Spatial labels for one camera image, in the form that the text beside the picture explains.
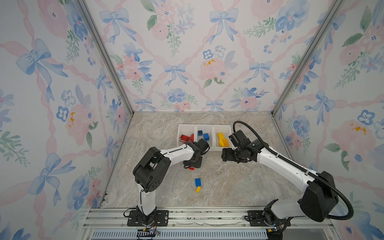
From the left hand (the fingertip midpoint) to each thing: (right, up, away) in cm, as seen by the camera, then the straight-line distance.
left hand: (195, 162), depth 92 cm
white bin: (-6, +18, +14) cm, 24 cm away
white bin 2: (+8, +19, +14) cm, 25 cm away
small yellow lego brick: (+2, -12, -10) cm, 16 cm away
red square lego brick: (-2, -2, -4) cm, 5 cm away
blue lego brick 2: (+2, -10, -7) cm, 12 cm away
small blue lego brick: (+4, +18, +13) cm, 23 cm away
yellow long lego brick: (+17, +11, +7) cm, 22 cm away
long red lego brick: (-7, +14, +11) cm, 19 cm away
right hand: (+18, +6, -9) cm, 21 cm away
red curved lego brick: (-2, +15, +5) cm, 16 cm away
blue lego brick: (+8, +15, +12) cm, 21 cm away
